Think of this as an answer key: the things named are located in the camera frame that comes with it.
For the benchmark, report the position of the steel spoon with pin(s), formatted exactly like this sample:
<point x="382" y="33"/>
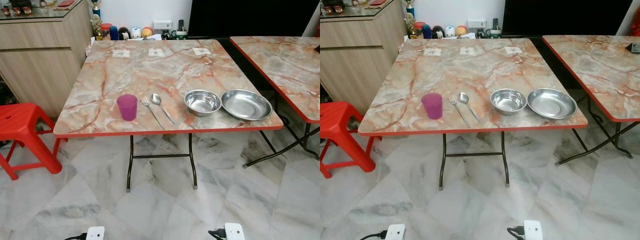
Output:
<point x="463" y="97"/>
<point x="156" y="99"/>

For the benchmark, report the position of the blue trophy cup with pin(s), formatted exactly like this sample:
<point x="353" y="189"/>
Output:
<point x="409" y="6"/>
<point x="95" y="7"/>

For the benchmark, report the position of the shallow steel plate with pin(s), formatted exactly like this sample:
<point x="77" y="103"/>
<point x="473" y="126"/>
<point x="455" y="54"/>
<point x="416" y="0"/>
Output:
<point x="246" y="104"/>
<point x="552" y="103"/>

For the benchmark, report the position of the gold trophy figurine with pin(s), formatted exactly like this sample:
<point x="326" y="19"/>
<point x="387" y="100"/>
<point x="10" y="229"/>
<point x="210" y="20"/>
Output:
<point x="410" y="25"/>
<point x="96" y="26"/>

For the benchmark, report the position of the red plastic stool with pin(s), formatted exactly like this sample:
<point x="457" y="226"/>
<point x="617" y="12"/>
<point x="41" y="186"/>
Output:
<point x="22" y="125"/>
<point x="337" y="122"/>

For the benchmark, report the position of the bare marble folding table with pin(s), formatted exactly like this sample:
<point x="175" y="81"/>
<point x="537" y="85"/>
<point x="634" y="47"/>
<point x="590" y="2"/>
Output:
<point x="595" y="70"/>
<point x="285" y="65"/>

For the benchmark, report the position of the green and white mug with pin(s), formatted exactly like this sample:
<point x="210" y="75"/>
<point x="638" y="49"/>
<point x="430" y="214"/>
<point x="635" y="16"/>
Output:
<point x="495" y="33"/>
<point x="180" y="34"/>

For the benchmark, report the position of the purple plastic cup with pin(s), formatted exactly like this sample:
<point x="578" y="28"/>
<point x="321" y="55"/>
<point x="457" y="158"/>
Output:
<point x="127" y="107"/>
<point x="432" y="105"/>

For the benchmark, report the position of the white paper label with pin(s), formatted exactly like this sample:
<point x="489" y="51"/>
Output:
<point x="513" y="50"/>
<point x="121" y="53"/>
<point x="202" y="51"/>
<point x="432" y="52"/>
<point x="156" y="51"/>
<point x="467" y="50"/>

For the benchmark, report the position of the wooden cabinet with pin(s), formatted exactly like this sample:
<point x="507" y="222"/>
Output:
<point x="357" y="60"/>
<point x="40" y="60"/>

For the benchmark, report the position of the marble folding table with tableware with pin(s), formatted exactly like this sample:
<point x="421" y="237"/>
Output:
<point x="165" y="75"/>
<point x="475" y="74"/>

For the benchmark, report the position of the steel fork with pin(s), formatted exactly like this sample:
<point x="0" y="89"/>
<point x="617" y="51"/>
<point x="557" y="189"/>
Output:
<point x="458" y="111"/>
<point x="151" y="113"/>

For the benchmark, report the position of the white wall socket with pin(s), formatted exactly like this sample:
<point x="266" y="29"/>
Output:
<point x="476" y="23"/>
<point x="162" y="24"/>

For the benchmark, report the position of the small grey box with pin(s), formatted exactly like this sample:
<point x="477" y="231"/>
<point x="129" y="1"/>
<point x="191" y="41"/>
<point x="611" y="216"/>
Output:
<point x="636" y="48"/>

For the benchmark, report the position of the deep steel bowl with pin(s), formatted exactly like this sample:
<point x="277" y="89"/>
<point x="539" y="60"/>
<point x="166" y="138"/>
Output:
<point x="508" y="101"/>
<point x="202" y="102"/>

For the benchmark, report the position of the black television screen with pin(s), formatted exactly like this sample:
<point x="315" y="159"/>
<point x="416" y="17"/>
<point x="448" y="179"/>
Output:
<point x="250" y="17"/>
<point x="565" y="16"/>

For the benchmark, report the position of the red container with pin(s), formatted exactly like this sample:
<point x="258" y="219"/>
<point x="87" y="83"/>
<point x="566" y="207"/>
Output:
<point x="106" y="28"/>
<point x="420" y="26"/>

